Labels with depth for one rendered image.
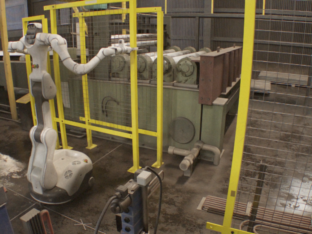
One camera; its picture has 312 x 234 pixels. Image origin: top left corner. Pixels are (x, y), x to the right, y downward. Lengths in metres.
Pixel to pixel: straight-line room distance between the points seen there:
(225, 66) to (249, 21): 2.38
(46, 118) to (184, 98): 1.71
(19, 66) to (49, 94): 3.00
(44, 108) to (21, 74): 2.94
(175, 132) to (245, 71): 2.25
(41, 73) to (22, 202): 1.33
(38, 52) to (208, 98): 1.91
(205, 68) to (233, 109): 2.42
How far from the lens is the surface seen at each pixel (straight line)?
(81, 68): 2.17
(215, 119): 3.28
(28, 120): 4.75
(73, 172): 2.60
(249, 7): 1.34
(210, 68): 3.05
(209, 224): 1.77
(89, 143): 3.83
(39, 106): 2.45
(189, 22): 12.79
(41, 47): 2.35
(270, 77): 9.12
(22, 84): 5.36
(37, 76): 2.39
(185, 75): 3.30
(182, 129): 3.41
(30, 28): 2.41
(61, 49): 2.21
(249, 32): 1.33
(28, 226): 1.10
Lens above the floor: 1.60
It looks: 19 degrees down
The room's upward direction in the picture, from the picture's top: straight up
